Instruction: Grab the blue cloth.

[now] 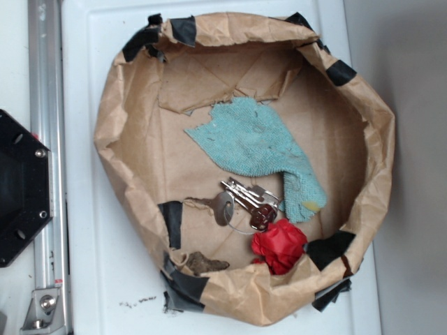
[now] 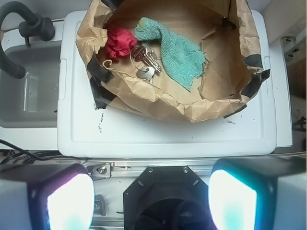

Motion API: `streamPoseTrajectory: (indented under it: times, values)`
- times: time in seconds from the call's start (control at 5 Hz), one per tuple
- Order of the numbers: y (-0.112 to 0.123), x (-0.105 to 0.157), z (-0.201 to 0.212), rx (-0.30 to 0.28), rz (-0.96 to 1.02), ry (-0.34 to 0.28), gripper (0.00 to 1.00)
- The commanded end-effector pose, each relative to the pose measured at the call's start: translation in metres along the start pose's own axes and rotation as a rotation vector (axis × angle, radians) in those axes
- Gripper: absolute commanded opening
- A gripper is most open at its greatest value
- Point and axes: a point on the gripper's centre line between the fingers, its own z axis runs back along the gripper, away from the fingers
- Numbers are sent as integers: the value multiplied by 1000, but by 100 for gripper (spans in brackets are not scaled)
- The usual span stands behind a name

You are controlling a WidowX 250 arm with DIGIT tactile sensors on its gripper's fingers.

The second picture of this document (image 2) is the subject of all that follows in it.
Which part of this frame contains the grey sink basin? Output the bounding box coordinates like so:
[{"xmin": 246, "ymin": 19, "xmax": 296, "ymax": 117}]
[{"xmin": 0, "ymin": 41, "xmax": 61, "ymax": 128}]

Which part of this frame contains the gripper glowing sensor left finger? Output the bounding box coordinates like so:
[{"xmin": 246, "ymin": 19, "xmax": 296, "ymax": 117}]
[{"xmin": 0, "ymin": 163, "xmax": 94, "ymax": 230}]

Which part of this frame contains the black octagonal mount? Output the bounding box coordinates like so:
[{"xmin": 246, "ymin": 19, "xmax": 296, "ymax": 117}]
[{"xmin": 123, "ymin": 166, "xmax": 216, "ymax": 230}]

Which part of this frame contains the silver key bunch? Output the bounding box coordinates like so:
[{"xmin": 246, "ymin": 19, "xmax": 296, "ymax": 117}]
[{"xmin": 130, "ymin": 45, "xmax": 162, "ymax": 84}]

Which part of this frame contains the brown paper bag tray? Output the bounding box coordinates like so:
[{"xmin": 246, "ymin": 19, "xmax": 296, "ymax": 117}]
[{"xmin": 76, "ymin": 0, "xmax": 270, "ymax": 123}]

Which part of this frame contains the crumpled red paper ball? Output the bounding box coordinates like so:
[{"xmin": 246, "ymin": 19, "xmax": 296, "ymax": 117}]
[{"xmin": 105, "ymin": 27, "xmax": 138, "ymax": 61}]

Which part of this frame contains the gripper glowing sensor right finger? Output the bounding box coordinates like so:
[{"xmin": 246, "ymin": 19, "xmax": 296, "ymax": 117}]
[{"xmin": 208, "ymin": 157, "xmax": 307, "ymax": 230}]

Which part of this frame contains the black sink faucet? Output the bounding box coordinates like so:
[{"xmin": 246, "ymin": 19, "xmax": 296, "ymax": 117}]
[{"xmin": 0, "ymin": 1, "xmax": 55, "ymax": 79}]

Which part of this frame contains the black cable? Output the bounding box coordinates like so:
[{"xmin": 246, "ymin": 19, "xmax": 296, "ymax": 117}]
[{"xmin": 0, "ymin": 139, "xmax": 87, "ymax": 164}]

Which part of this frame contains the white plastic cutting board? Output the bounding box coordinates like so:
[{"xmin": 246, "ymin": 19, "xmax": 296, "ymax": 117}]
[{"xmin": 57, "ymin": 11, "xmax": 277, "ymax": 159}]

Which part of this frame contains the aluminium frame rail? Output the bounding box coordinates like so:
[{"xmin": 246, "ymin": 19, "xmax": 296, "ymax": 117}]
[{"xmin": 83, "ymin": 159, "xmax": 216, "ymax": 180}]

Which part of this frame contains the blue terry cloth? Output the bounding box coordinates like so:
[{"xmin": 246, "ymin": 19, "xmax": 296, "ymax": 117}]
[{"xmin": 134, "ymin": 17, "xmax": 206, "ymax": 92}]

